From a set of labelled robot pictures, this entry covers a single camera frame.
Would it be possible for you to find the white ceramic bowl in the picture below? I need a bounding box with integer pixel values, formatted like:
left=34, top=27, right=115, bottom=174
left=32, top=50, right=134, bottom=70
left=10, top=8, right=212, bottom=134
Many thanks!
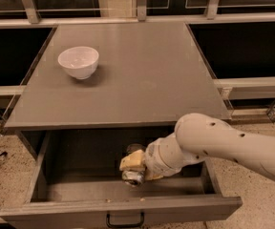
left=57, top=46, right=99, bottom=79

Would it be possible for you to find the metal railing frame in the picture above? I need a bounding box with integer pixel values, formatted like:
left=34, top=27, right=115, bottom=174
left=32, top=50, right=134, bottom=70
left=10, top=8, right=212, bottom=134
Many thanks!
left=0, top=0, right=275, bottom=130

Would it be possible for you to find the open grey top drawer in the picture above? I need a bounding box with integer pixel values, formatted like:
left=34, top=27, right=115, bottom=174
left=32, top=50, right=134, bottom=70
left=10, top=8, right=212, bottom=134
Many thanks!
left=0, top=128, right=242, bottom=229

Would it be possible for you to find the black drawer handle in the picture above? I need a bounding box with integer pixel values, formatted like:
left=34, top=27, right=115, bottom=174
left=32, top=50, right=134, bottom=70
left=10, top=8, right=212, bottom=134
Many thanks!
left=105, top=212, right=145, bottom=229

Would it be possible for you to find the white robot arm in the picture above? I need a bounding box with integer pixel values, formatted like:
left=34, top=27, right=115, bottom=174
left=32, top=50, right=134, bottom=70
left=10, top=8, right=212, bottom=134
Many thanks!
left=119, top=114, right=275, bottom=186

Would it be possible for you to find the crushed 7up can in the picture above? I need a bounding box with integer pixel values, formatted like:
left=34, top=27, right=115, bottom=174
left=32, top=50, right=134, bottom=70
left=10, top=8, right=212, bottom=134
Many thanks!
left=122, top=171, right=145, bottom=187

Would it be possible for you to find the grey cabinet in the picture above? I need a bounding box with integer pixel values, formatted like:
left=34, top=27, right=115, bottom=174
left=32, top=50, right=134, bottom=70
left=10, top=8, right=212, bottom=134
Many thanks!
left=2, top=22, right=233, bottom=157

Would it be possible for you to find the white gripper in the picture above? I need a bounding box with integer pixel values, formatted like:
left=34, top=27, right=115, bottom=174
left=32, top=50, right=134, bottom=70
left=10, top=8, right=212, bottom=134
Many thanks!
left=119, top=135, right=183, bottom=181

